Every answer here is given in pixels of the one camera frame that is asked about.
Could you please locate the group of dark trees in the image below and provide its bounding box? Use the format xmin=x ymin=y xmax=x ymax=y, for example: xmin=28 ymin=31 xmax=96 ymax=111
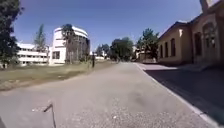
xmin=95 ymin=36 xmax=135 ymax=62

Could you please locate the grey asphalt road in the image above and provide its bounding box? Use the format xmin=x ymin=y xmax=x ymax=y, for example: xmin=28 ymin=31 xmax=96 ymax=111
xmin=0 ymin=61 xmax=214 ymax=128

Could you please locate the green leafy tree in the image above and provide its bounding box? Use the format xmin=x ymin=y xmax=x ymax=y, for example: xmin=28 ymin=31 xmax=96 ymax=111
xmin=135 ymin=27 xmax=160 ymax=61

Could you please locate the tall thin-trunked tree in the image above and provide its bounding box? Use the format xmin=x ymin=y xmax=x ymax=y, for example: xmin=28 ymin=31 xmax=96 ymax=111
xmin=61 ymin=23 xmax=77 ymax=64

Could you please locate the white round building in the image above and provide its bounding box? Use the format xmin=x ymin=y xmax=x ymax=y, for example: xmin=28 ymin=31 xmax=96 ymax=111
xmin=48 ymin=25 xmax=91 ymax=65

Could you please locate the pale stone kerb strip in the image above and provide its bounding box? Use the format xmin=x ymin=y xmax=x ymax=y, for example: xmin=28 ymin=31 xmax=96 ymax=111
xmin=133 ymin=62 xmax=221 ymax=128

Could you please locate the yellow building with arched windows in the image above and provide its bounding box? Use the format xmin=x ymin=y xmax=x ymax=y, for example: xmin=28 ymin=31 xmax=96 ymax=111
xmin=156 ymin=0 xmax=224 ymax=66

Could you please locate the dry grass strip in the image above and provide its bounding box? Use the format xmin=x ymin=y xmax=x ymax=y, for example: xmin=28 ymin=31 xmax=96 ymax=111
xmin=0 ymin=59 xmax=116 ymax=92

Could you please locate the slender tree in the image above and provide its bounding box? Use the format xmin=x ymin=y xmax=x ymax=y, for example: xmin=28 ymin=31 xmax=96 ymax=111
xmin=33 ymin=23 xmax=47 ymax=53

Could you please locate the robot's own part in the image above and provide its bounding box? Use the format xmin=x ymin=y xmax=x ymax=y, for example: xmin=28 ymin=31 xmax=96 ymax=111
xmin=43 ymin=103 xmax=57 ymax=128

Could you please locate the white low building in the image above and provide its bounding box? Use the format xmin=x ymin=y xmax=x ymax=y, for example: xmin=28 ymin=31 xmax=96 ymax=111
xmin=14 ymin=42 xmax=51 ymax=66

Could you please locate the grey paved forecourt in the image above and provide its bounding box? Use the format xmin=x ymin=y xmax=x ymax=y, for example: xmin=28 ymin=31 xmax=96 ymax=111
xmin=135 ymin=62 xmax=224 ymax=128

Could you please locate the large dark tree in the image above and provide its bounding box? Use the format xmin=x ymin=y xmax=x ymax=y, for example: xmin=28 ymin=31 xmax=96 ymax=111
xmin=0 ymin=0 xmax=24 ymax=69

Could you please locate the dark post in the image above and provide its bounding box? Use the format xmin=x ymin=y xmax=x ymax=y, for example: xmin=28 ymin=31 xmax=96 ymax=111
xmin=91 ymin=53 xmax=96 ymax=69

